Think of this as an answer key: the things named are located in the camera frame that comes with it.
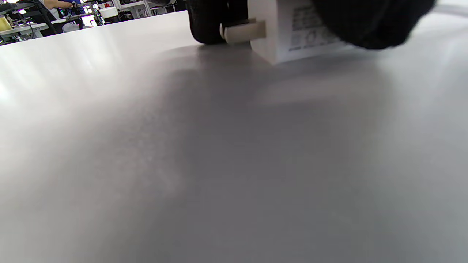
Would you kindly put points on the person's left hand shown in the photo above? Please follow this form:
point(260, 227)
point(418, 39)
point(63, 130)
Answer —
point(208, 22)

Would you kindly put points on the white charger head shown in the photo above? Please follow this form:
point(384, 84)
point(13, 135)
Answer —
point(278, 33)

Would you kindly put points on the white round jar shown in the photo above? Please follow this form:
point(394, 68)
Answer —
point(109, 12)

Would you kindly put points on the white background desk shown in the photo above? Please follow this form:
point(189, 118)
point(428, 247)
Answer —
point(22, 30)

